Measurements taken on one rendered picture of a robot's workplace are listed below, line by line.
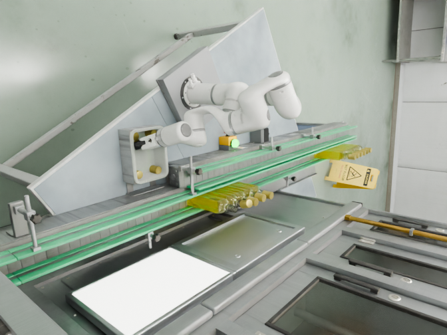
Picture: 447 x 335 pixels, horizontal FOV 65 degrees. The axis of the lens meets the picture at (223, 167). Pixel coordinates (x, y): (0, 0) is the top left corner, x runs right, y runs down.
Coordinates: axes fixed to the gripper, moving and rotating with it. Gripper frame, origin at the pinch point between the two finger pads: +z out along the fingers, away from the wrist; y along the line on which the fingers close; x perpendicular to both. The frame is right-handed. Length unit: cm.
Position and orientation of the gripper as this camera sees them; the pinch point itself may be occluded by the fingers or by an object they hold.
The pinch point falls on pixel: (142, 144)
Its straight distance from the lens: 149.8
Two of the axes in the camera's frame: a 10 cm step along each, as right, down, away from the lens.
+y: 6.6, -2.1, 7.2
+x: -2.4, -9.7, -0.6
